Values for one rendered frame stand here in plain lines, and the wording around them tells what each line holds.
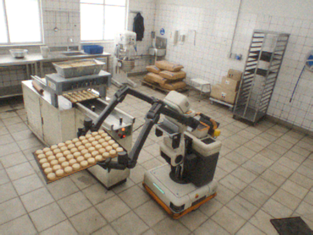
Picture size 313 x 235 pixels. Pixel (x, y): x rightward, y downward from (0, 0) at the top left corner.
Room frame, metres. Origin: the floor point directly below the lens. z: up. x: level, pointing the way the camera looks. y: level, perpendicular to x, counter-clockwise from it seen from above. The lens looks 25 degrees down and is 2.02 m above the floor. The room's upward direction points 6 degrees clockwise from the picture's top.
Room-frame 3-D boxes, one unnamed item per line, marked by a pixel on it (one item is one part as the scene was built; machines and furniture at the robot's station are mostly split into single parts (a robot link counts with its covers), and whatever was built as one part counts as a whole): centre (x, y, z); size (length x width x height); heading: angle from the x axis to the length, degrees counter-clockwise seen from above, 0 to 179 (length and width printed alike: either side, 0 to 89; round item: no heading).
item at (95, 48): (5.84, 1.58, 0.95); 0.40 x 0.30 x 0.14; 138
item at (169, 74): (6.17, -0.43, 0.47); 0.72 x 0.42 x 0.17; 140
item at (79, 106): (2.82, 1.12, 0.87); 2.01 x 0.03 x 0.07; 47
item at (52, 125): (3.18, 1.29, 0.42); 1.28 x 0.72 x 0.84; 47
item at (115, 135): (2.26, 0.31, 0.77); 0.24 x 0.04 x 0.14; 137
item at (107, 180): (2.51, 0.57, 0.45); 0.70 x 0.34 x 0.90; 47
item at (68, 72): (2.85, 0.94, 1.25); 0.56 x 0.29 x 0.14; 137
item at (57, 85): (2.85, 0.94, 1.01); 0.72 x 0.33 x 0.34; 137
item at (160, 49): (7.25, 0.03, 0.93); 0.99 x 0.38 x 1.09; 45
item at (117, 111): (3.04, 0.93, 0.87); 2.01 x 0.03 x 0.07; 47
